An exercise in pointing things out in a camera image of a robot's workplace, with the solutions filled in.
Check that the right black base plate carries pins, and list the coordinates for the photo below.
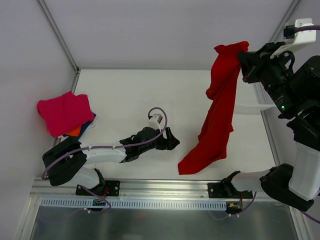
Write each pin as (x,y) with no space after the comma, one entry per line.
(215,190)

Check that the white slotted cable duct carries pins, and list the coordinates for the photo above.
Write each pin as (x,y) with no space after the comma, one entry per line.
(141,204)

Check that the red t shirt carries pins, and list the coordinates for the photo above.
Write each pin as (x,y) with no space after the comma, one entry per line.
(217,127)

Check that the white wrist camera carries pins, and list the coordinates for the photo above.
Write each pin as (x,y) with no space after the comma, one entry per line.
(154,121)
(297,35)

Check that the folded pink t shirt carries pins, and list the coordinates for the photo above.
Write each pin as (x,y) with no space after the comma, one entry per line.
(65,113)

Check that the right aluminium frame post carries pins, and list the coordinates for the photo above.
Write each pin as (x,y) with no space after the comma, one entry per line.
(291,9)

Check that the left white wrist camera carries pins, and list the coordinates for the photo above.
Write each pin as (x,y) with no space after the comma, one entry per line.
(154,121)

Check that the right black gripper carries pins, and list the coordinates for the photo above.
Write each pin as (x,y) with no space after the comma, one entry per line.
(250,67)

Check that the aluminium frame post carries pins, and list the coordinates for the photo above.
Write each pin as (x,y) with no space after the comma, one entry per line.
(57,33)
(291,9)

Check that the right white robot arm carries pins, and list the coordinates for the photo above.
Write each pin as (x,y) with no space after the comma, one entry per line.
(296,94)

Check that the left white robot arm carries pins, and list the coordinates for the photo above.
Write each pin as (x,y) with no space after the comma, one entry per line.
(65,162)

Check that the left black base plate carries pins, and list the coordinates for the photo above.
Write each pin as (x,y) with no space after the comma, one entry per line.
(112,187)

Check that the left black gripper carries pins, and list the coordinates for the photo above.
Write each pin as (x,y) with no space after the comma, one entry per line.
(165,139)

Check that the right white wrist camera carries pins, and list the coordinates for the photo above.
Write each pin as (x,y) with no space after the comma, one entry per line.
(297,35)

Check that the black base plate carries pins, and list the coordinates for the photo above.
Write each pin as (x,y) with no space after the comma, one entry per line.
(112,187)
(215,190)

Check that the left aluminium frame post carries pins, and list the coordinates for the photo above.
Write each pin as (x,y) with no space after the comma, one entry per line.
(57,33)

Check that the aluminium mounting rail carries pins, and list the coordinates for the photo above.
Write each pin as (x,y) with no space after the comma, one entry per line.
(140,189)

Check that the white plastic basket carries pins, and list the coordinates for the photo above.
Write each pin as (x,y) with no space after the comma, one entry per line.
(251,99)

